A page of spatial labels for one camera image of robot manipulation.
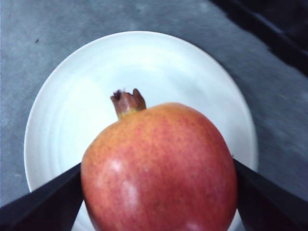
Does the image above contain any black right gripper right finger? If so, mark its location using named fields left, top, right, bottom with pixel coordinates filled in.
left=233, top=158, right=308, bottom=231

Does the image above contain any red pomegranate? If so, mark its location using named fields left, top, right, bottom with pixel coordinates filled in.
left=81, top=89, right=237, bottom=231

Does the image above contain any white plate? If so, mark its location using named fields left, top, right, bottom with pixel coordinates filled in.
left=24, top=30, right=258, bottom=231

